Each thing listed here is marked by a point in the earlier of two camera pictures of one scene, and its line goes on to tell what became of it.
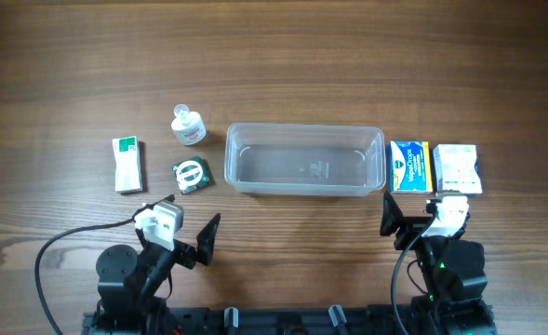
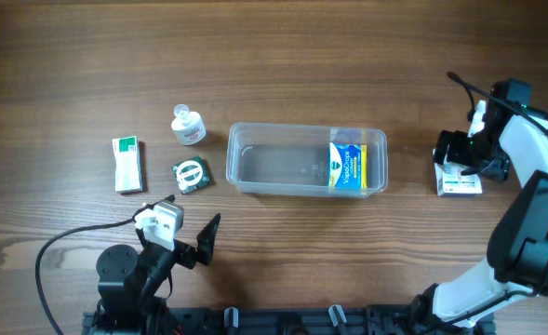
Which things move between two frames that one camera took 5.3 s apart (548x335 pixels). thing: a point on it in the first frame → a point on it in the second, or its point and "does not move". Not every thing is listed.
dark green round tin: (192, 174) does not move
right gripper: (413, 227) → (453, 147)
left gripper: (183, 251) does not move
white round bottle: (188, 127) does not move
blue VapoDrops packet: (410, 170) → (347, 166)
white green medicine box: (127, 154) does not move
